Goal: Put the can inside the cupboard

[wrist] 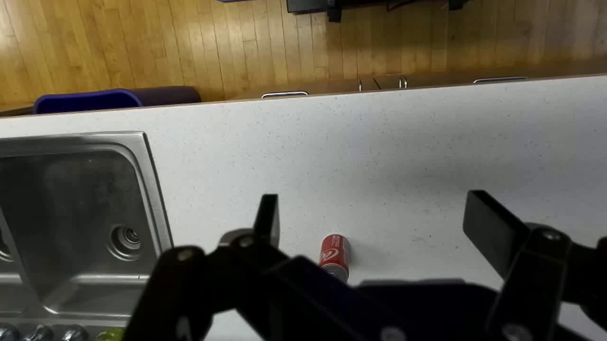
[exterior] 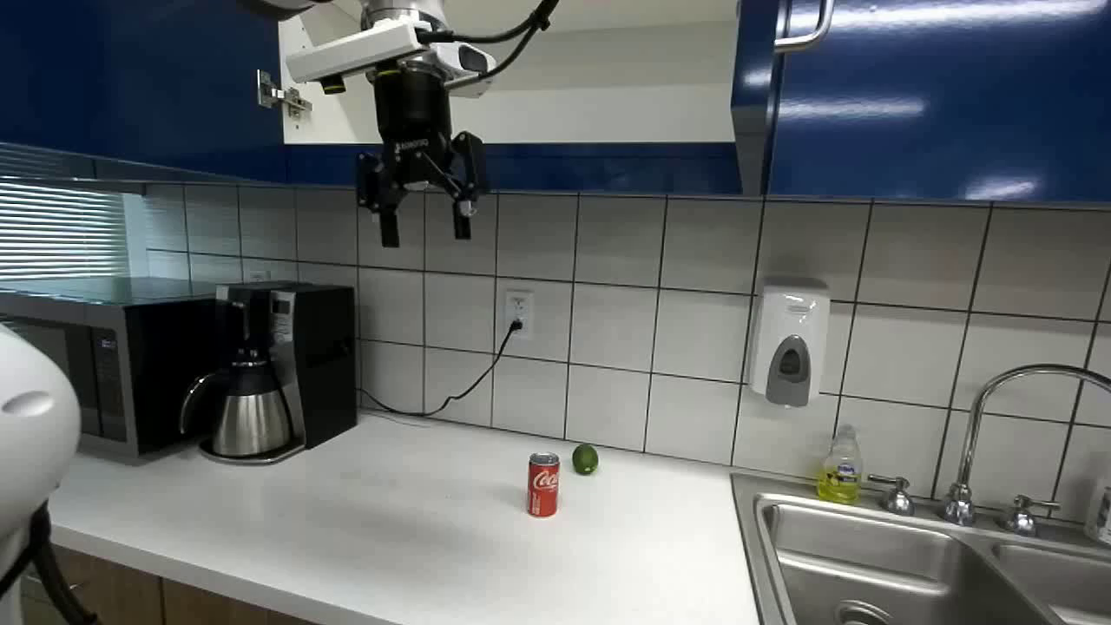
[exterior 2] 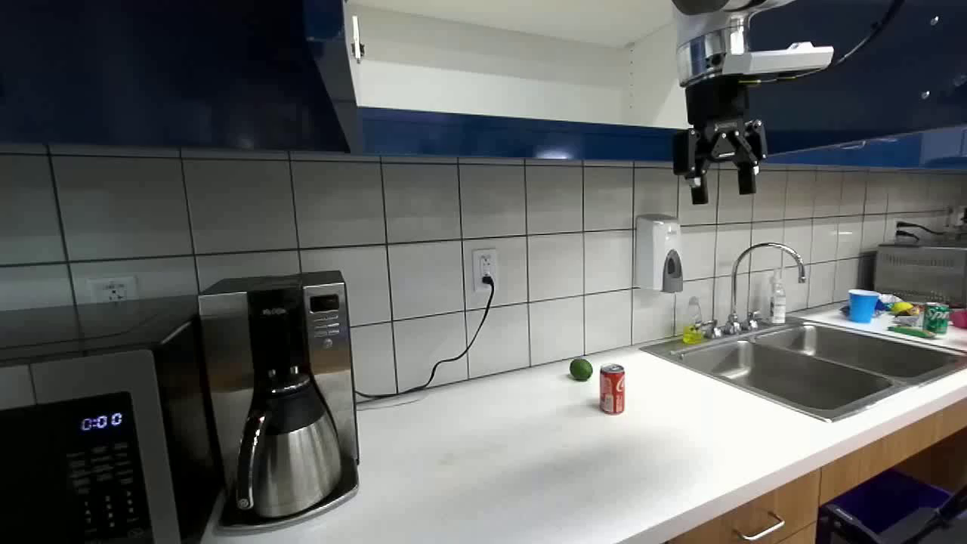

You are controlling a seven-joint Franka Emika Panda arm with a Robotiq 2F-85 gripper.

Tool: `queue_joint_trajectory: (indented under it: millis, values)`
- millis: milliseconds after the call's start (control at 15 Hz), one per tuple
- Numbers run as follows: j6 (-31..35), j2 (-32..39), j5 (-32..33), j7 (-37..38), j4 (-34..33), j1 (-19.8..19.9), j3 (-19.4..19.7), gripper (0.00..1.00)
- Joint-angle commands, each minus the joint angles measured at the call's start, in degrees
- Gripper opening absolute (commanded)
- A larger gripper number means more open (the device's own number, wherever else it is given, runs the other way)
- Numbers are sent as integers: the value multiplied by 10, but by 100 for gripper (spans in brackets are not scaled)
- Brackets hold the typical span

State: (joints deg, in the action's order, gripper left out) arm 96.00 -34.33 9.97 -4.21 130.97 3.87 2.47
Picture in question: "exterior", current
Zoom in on chrome gooseneck faucet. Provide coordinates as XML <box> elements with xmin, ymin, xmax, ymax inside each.
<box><xmin>942</xmin><ymin>361</ymin><xmax>1111</xmax><ymax>528</ymax></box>

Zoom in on black robot base hose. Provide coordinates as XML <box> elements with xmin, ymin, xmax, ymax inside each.
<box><xmin>0</xmin><ymin>502</ymin><xmax>101</xmax><ymax>625</ymax></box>

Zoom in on stainless steel double sink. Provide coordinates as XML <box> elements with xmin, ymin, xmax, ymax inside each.
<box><xmin>726</xmin><ymin>467</ymin><xmax>1111</xmax><ymax>625</ymax></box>

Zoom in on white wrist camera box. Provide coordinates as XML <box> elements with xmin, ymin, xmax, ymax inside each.
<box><xmin>286</xmin><ymin>18</ymin><xmax>500</xmax><ymax>86</ymax></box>

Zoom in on steel coffee carafe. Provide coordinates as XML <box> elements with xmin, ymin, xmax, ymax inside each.
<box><xmin>176</xmin><ymin>343</ymin><xmax>301</xmax><ymax>462</ymax></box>

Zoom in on metal cupboard door hinge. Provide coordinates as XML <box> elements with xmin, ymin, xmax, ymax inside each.
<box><xmin>255</xmin><ymin>65</ymin><xmax>316</xmax><ymax>122</ymax></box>

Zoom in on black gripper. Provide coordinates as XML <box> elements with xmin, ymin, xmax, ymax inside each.
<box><xmin>354</xmin><ymin>61</ymin><xmax>494</xmax><ymax>251</ymax></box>

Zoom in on chrome faucet tap handle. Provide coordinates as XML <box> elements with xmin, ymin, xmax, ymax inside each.
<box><xmin>867</xmin><ymin>471</ymin><xmax>919</xmax><ymax>517</ymax></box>
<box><xmin>1001</xmin><ymin>491</ymin><xmax>1063</xmax><ymax>537</ymax></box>

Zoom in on yellow dish soap bottle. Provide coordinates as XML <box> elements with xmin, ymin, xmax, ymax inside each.
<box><xmin>813</xmin><ymin>420</ymin><xmax>867</xmax><ymax>508</ymax></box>

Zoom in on black coffee maker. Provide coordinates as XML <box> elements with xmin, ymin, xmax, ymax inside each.
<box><xmin>212</xmin><ymin>278</ymin><xmax>361</xmax><ymax>467</ymax></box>

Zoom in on wooden lower cabinet drawers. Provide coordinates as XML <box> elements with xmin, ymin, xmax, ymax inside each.
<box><xmin>19</xmin><ymin>541</ymin><xmax>318</xmax><ymax>625</ymax></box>

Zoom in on blue cupboard door with handle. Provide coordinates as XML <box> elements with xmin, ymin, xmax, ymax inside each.
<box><xmin>728</xmin><ymin>0</ymin><xmax>1111</xmax><ymax>209</ymax></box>

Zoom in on white wall soap dispenser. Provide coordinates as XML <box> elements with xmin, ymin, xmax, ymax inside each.
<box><xmin>743</xmin><ymin>275</ymin><xmax>835</xmax><ymax>408</ymax></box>

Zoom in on silver cupboard door handle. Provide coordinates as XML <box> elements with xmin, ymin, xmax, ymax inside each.
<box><xmin>771</xmin><ymin>0</ymin><xmax>837</xmax><ymax>56</ymax></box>

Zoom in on red soda can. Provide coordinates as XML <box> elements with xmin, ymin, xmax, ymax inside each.
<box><xmin>524</xmin><ymin>447</ymin><xmax>565</xmax><ymax>519</ymax></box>

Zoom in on white wall outlet with plug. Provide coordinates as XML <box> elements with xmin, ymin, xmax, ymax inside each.
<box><xmin>498</xmin><ymin>283</ymin><xmax>543</xmax><ymax>351</ymax></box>

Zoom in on black power cord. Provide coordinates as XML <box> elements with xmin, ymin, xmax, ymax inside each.
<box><xmin>354</xmin><ymin>314</ymin><xmax>528</xmax><ymax>423</ymax></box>

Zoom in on open cupboard white interior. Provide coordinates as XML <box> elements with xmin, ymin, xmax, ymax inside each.
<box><xmin>276</xmin><ymin>0</ymin><xmax>747</xmax><ymax>193</ymax></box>

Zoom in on black microwave oven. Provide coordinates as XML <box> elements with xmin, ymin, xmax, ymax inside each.
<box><xmin>0</xmin><ymin>275</ymin><xmax>237</xmax><ymax>464</ymax></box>

